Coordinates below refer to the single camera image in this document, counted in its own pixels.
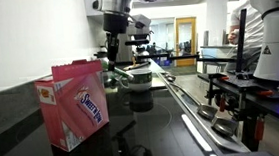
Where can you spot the white green festive mug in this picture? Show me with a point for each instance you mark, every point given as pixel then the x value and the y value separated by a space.
pixel 141 80

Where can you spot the stove control panel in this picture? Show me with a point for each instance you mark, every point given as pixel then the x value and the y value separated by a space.
pixel 215 134

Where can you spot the pink sweetener box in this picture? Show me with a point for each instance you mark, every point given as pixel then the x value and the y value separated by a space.
pixel 73 103

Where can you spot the yellow framed door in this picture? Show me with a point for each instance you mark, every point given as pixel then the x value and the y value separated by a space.
pixel 185 46

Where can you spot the person in white shirt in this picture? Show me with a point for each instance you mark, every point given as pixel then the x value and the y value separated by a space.
pixel 253 33

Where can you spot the black vertical pole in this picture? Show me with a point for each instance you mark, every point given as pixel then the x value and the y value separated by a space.
pixel 241 38

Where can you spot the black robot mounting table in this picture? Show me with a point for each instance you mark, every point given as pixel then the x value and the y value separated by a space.
pixel 248 98

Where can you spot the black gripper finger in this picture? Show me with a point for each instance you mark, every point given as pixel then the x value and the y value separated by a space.
pixel 112 49

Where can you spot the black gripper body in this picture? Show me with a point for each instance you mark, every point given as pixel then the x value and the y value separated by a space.
pixel 115 24

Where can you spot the red handled clamp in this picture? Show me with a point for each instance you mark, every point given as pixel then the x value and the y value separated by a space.
pixel 259 129

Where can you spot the green white marker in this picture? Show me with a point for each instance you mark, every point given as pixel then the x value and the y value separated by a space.
pixel 123 73

